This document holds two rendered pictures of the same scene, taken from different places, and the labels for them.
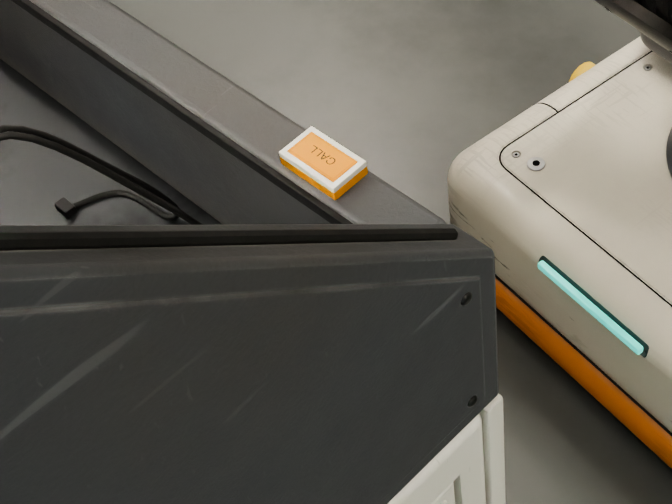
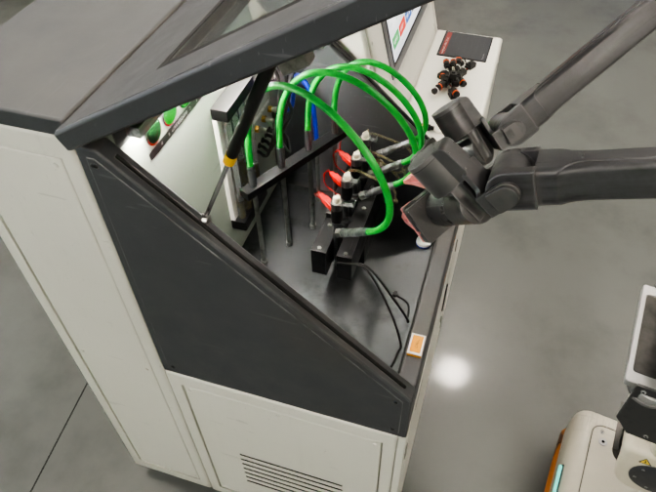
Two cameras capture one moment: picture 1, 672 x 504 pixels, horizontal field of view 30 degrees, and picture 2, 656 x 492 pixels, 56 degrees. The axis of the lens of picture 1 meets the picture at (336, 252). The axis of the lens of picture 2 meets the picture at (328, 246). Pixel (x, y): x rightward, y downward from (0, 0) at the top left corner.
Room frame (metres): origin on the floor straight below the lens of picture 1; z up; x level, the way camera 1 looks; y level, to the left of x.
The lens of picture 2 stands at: (0.00, -0.49, 2.04)
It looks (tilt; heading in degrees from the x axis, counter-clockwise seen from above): 47 degrees down; 56
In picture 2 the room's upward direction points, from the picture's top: 2 degrees counter-clockwise
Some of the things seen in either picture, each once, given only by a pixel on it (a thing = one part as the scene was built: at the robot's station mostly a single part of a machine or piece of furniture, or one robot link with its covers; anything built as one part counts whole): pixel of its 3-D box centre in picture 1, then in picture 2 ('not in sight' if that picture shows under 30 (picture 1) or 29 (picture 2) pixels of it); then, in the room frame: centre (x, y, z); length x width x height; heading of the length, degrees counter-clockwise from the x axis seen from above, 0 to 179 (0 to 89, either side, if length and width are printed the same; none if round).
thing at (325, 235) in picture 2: not in sight; (350, 226); (0.68, 0.39, 0.91); 0.34 x 0.10 x 0.15; 37
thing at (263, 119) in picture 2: not in sight; (262, 84); (0.62, 0.68, 1.20); 0.13 x 0.03 x 0.31; 37
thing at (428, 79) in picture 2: not in sight; (451, 92); (1.23, 0.62, 0.97); 0.70 x 0.22 x 0.03; 37
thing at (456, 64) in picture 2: not in sight; (454, 74); (1.26, 0.64, 1.01); 0.23 x 0.11 x 0.06; 37
